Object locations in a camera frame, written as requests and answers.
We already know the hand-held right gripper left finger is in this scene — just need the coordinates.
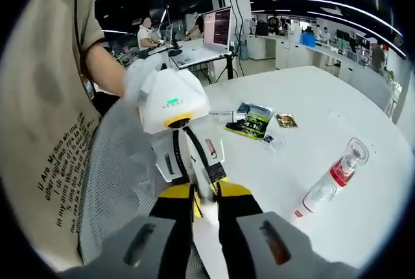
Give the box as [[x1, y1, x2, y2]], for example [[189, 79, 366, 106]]
[[61, 183, 210, 279]]

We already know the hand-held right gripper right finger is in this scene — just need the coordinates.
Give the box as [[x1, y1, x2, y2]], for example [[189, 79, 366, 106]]
[[215, 180, 361, 279]]

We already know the tall red-collared skincare bottle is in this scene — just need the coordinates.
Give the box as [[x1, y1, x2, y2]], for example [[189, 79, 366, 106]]
[[293, 137, 370, 219]]

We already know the blue storage bin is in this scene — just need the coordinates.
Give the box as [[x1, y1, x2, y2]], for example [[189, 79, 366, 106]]
[[301, 32, 317, 47]]

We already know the green black sachet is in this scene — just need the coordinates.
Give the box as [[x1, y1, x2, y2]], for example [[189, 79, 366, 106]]
[[224, 112, 272, 141]]

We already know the clear sachet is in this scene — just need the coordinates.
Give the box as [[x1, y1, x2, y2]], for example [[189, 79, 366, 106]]
[[261, 132, 286, 156]]

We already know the black tripod stand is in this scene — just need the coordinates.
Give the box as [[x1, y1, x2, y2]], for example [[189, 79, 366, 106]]
[[207, 53, 247, 85]]

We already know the silver dark sachet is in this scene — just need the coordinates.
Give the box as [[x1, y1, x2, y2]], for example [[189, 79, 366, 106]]
[[235, 101, 274, 121]]

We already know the gold sachet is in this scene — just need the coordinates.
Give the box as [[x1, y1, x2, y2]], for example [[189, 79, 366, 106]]
[[274, 112, 298, 129]]

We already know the open silver laptop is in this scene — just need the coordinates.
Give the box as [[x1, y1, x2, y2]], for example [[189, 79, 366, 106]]
[[170, 6, 234, 69]]

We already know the water jug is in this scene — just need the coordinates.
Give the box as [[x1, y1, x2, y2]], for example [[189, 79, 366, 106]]
[[238, 40, 250, 62]]

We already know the person in beige shirt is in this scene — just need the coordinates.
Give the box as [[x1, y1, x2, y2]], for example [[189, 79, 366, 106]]
[[0, 0, 106, 275]]

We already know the long ceiling light strip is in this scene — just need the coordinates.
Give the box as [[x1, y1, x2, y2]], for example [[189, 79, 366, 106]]
[[272, 0, 403, 36], [306, 11, 406, 56]]

